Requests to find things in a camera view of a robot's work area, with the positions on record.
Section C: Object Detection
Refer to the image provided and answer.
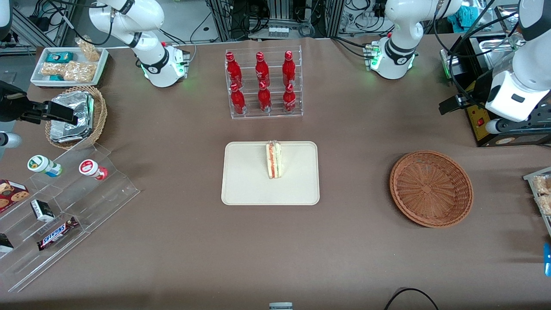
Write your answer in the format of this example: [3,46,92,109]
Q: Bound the teal cloth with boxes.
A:
[450,4,479,29]

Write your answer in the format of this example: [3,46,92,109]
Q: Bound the red cookie box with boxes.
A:
[0,179,30,213]

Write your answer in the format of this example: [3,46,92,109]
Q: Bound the small black white carton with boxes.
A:
[30,199,55,223]

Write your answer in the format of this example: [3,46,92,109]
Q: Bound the white rectangular snack tray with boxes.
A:
[30,46,109,88]

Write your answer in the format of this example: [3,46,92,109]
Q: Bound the cream plastic tray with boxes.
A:
[221,141,320,206]

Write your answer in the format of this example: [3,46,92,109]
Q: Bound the light tan wicker basket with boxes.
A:
[45,85,108,150]

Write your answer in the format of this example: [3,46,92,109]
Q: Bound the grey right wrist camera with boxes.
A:
[0,131,22,149]

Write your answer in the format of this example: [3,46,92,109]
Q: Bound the steel food pan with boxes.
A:
[469,37,519,67]

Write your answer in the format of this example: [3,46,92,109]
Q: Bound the clear acrylic bottle rack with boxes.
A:
[224,45,303,120]

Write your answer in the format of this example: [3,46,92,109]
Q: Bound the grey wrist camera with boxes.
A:
[485,119,551,135]
[0,131,22,149]

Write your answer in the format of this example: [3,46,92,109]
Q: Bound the red cola bottle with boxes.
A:
[255,52,270,87]
[226,52,242,89]
[230,83,246,115]
[282,51,297,87]
[258,81,272,113]
[283,83,297,113]

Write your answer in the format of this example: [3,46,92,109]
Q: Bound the black food warmer machine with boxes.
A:
[440,4,551,148]

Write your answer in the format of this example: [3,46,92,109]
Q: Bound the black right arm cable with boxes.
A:
[43,0,115,46]

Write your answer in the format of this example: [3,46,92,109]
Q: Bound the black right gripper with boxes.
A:
[0,81,79,126]

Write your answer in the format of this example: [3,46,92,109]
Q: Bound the foil wrapped food package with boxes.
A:
[51,91,94,129]
[50,121,93,144]

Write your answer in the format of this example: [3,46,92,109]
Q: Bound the triangle sandwich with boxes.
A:
[266,140,283,180]

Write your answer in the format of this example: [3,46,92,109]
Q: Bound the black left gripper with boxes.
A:
[439,68,496,115]

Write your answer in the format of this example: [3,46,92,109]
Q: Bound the brown round wicker basket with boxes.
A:
[390,150,474,228]

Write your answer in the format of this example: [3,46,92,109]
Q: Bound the grey tray with snacks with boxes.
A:
[523,167,551,237]

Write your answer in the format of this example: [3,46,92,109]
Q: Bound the snickers chocolate bar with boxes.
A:
[37,217,79,251]

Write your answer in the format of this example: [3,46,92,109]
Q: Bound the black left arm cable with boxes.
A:
[433,0,526,106]

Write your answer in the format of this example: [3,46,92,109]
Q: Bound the green lid yogurt cup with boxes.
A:
[27,155,63,178]

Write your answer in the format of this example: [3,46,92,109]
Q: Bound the red lid yogurt cup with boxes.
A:
[79,159,108,180]

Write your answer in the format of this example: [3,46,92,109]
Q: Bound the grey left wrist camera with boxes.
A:
[485,119,551,135]

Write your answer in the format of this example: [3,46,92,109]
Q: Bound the clear acrylic stepped shelf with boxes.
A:
[0,142,140,293]

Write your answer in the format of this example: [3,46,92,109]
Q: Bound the metal equipment rack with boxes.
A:
[206,0,346,40]

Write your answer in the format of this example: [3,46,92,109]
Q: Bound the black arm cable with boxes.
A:
[433,0,526,106]
[43,0,115,46]

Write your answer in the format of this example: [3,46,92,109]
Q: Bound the clear bag puffed snack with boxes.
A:
[75,37,100,62]
[64,61,96,83]
[41,62,65,77]

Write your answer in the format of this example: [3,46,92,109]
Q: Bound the black looped cable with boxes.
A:
[384,288,440,310]

